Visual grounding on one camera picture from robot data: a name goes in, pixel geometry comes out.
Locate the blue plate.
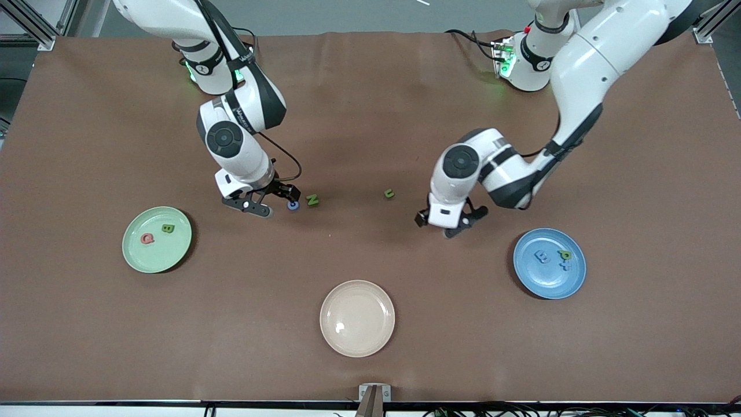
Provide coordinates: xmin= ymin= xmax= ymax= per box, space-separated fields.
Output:
xmin=513 ymin=228 xmax=587 ymax=300

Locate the brown table mat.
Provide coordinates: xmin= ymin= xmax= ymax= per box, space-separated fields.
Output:
xmin=0 ymin=30 xmax=741 ymax=404

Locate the green plate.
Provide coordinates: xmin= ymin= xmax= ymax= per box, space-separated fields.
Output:
xmin=122 ymin=206 xmax=193 ymax=274

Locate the beige plate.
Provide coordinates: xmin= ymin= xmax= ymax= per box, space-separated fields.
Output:
xmin=320 ymin=280 xmax=396 ymax=358

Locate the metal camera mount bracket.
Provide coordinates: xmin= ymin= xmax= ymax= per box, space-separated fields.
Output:
xmin=354 ymin=383 xmax=392 ymax=417

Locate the aluminium frame profile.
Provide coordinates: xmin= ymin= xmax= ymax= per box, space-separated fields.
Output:
xmin=694 ymin=0 xmax=731 ymax=45
xmin=0 ymin=0 xmax=79 ymax=52

